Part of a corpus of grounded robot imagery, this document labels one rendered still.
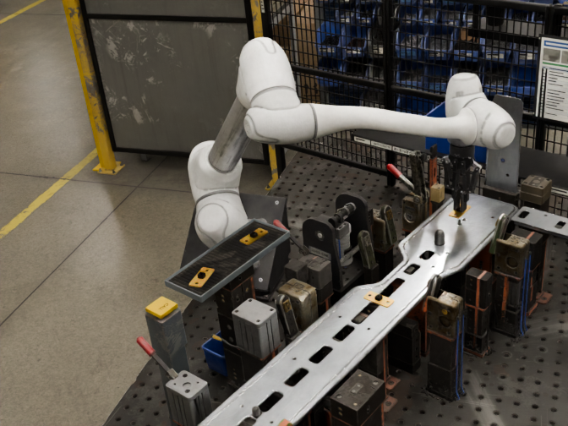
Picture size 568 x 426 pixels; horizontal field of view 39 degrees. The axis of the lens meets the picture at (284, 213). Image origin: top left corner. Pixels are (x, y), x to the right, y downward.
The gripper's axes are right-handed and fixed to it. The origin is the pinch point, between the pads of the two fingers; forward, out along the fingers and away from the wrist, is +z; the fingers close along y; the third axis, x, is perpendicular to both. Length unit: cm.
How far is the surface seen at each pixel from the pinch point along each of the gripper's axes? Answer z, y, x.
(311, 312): 8, -12, -63
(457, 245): 8.9, 5.4, -11.2
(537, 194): 5.3, 15.1, 23.5
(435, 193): 4.5, -12.2, 6.2
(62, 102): 109, -430, 143
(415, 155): -12.3, -15.2, -1.6
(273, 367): 9, -7, -85
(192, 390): 3, -14, -106
